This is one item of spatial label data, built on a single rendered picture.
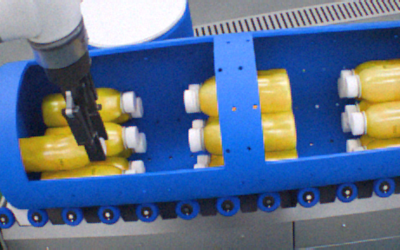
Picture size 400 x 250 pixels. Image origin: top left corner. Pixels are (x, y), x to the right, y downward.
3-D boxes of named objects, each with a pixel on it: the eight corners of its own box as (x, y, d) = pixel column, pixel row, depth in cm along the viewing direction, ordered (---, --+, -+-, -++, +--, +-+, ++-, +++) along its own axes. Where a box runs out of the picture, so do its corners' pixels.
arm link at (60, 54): (86, 0, 90) (95, 29, 95) (31, 9, 91) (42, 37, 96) (77, 39, 84) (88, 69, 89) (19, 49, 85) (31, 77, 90)
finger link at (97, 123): (81, 115, 106) (82, 113, 106) (92, 141, 111) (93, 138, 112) (98, 114, 105) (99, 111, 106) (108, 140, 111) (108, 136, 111)
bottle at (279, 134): (291, 115, 110) (200, 123, 112) (293, 107, 104) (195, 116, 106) (296, 152, 109) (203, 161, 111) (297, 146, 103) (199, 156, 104)
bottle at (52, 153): (15, 132, 113) (94, 123, 111) (24, 161, 116) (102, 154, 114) (4, 151, 107) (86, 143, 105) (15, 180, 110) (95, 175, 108)
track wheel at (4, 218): (10, 208, 117) (14, 205, 119) (-10, 209, 117) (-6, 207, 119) (15, 229, 118) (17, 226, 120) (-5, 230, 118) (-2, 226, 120)
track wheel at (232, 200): (239, 193, 113) (239, 190, 115) (213, 195, 113) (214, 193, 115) (240, 216, 114) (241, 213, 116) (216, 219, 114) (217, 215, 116)
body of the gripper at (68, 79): (81, 68, 89) (97, 110, 96) (89, 29, 94) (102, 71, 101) (36, 74, 89) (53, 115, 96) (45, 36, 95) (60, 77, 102)
